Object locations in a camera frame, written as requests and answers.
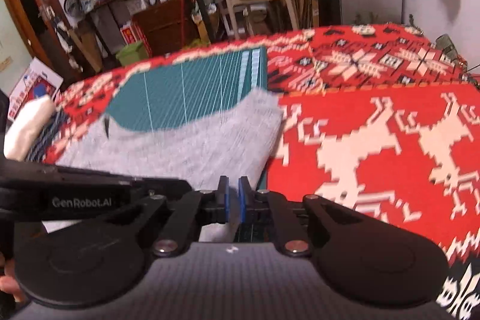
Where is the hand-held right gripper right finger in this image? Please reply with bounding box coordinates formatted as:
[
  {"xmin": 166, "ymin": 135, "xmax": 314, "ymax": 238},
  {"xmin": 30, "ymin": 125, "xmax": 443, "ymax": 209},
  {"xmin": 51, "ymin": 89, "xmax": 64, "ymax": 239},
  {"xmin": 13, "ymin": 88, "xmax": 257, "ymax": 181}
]
[{"xmin": 238, "ymin": 176, "xmax": 366, "ymax": 256}]

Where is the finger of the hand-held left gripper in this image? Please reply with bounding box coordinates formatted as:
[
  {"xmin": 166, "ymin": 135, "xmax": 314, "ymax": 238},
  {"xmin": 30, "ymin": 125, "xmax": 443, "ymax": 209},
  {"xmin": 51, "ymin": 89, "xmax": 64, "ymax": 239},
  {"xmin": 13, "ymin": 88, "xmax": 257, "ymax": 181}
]
[{"xmin": 56, "ymin": 166, "xmax": 194, "ymax": 198}]

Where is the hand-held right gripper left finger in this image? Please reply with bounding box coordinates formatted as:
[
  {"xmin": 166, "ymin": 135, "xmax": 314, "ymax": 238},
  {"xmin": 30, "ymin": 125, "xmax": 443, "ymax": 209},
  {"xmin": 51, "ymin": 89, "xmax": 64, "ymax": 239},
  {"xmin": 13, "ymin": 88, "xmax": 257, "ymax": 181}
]
[{"xmin": 107, "ymin": 175, "xmax": 230, "ymax": 257}]

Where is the grey polo shirt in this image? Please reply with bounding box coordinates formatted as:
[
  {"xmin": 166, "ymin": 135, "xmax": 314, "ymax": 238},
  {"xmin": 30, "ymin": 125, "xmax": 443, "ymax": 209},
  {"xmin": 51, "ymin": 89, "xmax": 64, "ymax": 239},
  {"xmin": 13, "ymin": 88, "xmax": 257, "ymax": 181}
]
[{"xmin": 56, "ymin": 88, "xmax": 284, "ymax": 244}]

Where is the person's left hand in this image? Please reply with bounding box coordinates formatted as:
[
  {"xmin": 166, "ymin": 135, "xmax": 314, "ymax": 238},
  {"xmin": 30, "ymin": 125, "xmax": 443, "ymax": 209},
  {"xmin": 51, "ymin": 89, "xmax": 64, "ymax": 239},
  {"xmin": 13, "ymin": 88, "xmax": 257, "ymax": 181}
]
[{"xmin": 0, "ymin": 254, "xmax": 18, "ymax": 304}]

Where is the white folded garment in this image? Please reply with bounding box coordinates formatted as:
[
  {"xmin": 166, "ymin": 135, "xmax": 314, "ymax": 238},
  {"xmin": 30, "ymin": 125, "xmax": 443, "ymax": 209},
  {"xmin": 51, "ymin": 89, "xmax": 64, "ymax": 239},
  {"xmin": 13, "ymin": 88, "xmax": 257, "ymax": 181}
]
[{"xmin": 4, "ymin": 96, "xmax": 57, "ymax": 161}]

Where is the green cutting mat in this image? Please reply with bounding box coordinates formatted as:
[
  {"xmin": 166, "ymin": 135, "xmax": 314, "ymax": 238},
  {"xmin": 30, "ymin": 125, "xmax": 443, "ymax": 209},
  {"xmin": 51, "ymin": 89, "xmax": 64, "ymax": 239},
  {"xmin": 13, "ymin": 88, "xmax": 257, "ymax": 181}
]
[{"xmin": 107, "ymin": 46, "xmax": 271, "ymax": 243}]

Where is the red blue printed cardboard box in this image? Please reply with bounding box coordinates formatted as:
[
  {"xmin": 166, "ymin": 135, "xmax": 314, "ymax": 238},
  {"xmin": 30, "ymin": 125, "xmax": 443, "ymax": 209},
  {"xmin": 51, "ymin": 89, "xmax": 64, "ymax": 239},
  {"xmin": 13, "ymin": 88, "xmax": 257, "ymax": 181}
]
[{"xmin": 7, "ymin": 58, "xmax": 64, "ymax": 118}]

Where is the green waste bin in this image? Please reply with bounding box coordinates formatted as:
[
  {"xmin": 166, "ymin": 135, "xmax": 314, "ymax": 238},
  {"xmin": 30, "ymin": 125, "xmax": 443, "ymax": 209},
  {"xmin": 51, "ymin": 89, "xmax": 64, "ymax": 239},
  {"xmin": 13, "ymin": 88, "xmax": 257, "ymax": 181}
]
[{"xmin": 115, "ymin": 40, "xmax": 149, "ymax": 67}]

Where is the red patterned blanket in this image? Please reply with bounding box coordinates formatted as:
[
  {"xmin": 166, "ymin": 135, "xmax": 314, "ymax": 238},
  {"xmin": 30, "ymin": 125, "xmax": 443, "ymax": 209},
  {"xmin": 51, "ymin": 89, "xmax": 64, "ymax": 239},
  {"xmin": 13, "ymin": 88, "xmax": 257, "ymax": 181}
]
[{"xmin": 41, "ymin": 24, "xmax": 480, "ymax": 320}]

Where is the red and white box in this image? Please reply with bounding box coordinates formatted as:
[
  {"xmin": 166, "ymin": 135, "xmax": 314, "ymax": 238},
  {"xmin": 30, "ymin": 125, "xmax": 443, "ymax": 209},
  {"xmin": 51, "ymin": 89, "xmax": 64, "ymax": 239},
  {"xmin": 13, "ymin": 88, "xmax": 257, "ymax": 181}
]
[{"xmin": 120, "ymin": 22, "xmax": 152, "ymax": 56}]

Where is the brown wooden drawer cabinet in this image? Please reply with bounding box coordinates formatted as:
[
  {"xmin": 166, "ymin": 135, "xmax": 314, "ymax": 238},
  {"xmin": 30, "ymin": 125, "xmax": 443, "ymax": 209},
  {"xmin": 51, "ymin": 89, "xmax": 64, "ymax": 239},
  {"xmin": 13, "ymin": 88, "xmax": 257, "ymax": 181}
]
[{"xmin": 132, "ymin": 0, "xmax": 196, "ymax": 56}]

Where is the electric fan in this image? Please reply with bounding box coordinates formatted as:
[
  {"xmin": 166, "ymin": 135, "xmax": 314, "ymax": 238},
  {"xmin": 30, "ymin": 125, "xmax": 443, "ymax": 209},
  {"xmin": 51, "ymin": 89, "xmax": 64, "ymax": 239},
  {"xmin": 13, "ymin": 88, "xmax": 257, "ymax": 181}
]
[{"xmin": 64, "ymin": 0, "xmax": 92, "ymax": 19}]

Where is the green tinsel garland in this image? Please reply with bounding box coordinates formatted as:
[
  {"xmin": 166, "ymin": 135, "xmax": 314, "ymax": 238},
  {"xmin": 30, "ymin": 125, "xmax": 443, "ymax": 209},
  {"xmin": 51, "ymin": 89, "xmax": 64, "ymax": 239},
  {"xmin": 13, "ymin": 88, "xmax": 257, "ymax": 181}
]
[{"xmin": 354, "ymin": 10, "xmax": 424, "ymax": 34}]

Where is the olive green pouch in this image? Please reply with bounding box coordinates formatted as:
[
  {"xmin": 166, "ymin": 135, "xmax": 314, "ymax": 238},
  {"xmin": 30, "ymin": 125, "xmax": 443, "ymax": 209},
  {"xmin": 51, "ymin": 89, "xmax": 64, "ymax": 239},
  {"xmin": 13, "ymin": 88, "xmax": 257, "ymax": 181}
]
[{"xmin": 435, "ymin": 34, "xmax": 460, "ymax": 60}]

